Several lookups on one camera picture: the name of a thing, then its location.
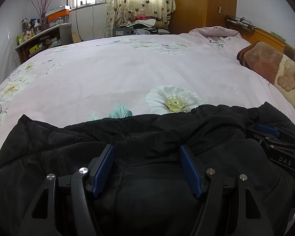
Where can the cluttered wooden shelf desk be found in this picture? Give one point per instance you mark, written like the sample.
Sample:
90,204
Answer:
57,35

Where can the black wire shelf rack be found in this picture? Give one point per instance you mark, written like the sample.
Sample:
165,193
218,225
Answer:
240,22

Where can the black electronic box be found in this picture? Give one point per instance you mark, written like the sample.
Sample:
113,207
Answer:
122,31

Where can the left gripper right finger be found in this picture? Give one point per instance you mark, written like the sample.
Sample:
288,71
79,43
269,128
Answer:
194,172

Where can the brown bear plush blanket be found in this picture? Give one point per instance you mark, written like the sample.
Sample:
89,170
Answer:
274,66

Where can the pink blossom branches vase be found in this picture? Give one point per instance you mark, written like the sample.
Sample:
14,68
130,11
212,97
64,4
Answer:
41,7

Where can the orange white box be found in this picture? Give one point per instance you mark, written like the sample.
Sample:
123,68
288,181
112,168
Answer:
61,11

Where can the black puffer jacket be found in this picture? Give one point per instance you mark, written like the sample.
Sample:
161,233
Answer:
44,175

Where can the wooden headboard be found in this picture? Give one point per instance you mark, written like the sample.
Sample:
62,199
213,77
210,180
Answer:
260,35

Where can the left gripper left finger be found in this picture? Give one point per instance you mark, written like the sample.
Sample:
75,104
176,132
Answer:
99,169

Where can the pile of clothes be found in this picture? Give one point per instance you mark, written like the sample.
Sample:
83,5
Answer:
146,25

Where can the heart pattern curtain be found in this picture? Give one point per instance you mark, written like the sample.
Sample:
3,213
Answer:
120,12

